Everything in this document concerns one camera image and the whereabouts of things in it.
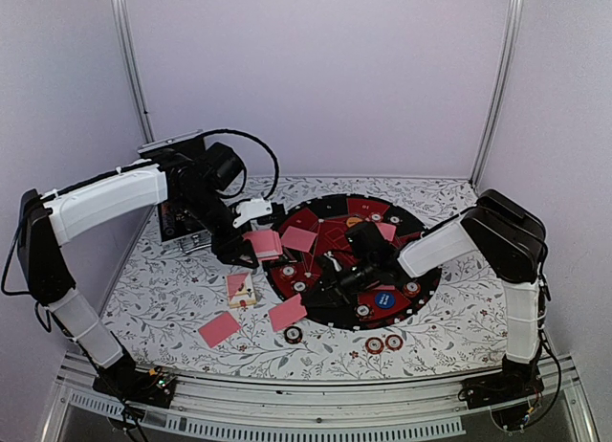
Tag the aluminium frame post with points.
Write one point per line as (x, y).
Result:
(122, 23)
(510, 36)

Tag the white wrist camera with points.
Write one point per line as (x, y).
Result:
(251, 209)
(333, 261)

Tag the dark chip top sector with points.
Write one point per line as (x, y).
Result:
(394, 219)

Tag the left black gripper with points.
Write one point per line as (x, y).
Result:
(228, 254)

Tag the face up card on holder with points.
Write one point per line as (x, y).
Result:
(238, 282)

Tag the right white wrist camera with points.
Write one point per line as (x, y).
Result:
(333, 261)

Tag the aluminium poker chip case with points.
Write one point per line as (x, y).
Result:
(177, 225)

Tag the front aluminium rail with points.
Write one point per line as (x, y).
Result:
(222, 408)

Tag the round red black poker mat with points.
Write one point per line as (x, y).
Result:
(296, 222)

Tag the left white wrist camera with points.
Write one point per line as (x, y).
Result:
(251, 209)

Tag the single pink playing card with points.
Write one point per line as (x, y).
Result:
(298, 239)

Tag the orange chip stack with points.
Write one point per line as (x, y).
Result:
(374, 345)

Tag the wooden card holder block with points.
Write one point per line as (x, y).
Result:
(243, 299)

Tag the pink playing card deck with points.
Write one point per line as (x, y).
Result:
(266, 244)

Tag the right aluminium frame post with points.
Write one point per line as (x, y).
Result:
(510, 36)

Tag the dark chip bottom sector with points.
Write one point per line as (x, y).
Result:
(364, 311)

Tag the floral table cloth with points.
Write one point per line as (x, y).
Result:
(164, 296)

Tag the dark brown chip stack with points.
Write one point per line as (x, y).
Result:
(293, 335)

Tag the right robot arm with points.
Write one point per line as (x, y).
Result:
(512, 242)

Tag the orange big blind button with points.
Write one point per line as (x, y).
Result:
(352, 221)

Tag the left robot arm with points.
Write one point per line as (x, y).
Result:
(49, 222)

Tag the blue small blind button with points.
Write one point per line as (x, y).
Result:
(385, 300)

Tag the dark chip sector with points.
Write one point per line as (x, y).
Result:
(394, 219)
(364, 311)
(300, 286)

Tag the left aluminium frame post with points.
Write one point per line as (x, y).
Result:
(122, 23)

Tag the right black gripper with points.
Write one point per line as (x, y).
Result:
(323, 294)

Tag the orange chip sector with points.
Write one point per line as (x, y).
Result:
(412, 288)
(288, 272)

